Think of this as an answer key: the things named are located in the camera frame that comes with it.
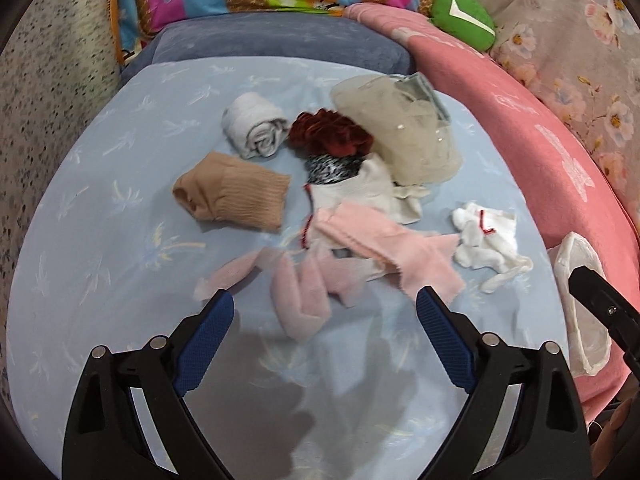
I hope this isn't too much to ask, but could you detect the tan ribbed sock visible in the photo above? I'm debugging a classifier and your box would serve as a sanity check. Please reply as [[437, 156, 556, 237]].
[[172, 151, 292, 233]]

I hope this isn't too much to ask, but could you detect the green round cushion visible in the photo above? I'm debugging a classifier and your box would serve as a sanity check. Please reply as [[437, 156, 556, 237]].
[[430, 0, 497, 53]]

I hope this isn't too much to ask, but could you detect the blue-grey pillow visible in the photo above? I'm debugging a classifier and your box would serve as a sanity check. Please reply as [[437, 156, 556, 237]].
[[120, 12, 417, 86]]

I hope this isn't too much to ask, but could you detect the large pink fleece cloth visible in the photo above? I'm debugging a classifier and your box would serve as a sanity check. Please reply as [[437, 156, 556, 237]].
[[310, 202, 467, 307]]

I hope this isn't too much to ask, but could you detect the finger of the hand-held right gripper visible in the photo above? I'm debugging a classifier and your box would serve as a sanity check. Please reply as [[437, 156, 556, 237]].
[[569, 261, 640, 361]]

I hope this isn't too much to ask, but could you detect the grey floral blanket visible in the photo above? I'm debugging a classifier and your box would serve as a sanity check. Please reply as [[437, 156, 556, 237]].
[[457, 0, 640, 211]]

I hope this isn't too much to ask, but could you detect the black and white speckled band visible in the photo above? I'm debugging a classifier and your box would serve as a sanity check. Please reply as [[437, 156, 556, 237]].
[[305, 152, 366, 186]]

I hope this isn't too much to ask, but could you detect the grey drawstring pouch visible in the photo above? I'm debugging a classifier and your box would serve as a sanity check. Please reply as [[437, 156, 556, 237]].
[[395, 72, 451, 123]]

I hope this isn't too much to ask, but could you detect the pink blanket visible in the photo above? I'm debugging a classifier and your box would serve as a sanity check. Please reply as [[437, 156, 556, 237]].
[[342, 2, 640, 416]]

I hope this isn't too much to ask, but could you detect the white cloth with red trim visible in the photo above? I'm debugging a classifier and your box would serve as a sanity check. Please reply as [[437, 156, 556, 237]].
[[301, 156, 431, 251]]

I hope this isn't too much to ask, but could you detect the white sock with red mark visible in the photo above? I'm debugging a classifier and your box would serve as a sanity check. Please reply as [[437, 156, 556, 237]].
[[451, 202, 518, 268]]

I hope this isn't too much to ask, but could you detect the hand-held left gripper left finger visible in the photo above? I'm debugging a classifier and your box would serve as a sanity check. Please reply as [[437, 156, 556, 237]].
[[61, 289, 236, 480]]

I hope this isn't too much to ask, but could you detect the beige mesh cloth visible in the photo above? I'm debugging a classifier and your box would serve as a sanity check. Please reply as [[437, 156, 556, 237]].
[[330, 75, 463, 186]]

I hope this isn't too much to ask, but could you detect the pink fleece strip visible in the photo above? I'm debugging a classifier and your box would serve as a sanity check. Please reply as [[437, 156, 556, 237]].
[[271, 251, 332, 343], [194, 249, 281, 303]]

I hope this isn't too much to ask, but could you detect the bin with white bag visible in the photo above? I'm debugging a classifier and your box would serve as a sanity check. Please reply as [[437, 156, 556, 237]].
[[547, 232, 612, 377]]

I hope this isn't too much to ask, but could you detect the light blue palm-print sheet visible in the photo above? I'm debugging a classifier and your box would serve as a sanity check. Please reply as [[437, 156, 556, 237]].
[[5, 55, 593, 480]]

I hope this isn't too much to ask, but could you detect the plain white sock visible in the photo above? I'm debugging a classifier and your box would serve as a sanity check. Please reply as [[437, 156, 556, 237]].
[[479, 255, 534, 294]]

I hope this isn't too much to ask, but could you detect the dark red scrunchie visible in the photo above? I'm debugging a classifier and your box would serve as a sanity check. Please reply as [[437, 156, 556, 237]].
[[287, 108, 375, 157]]

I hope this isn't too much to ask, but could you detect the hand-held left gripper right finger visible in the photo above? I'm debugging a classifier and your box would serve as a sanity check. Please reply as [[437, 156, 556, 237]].
[[416, 287, 593, 480]]

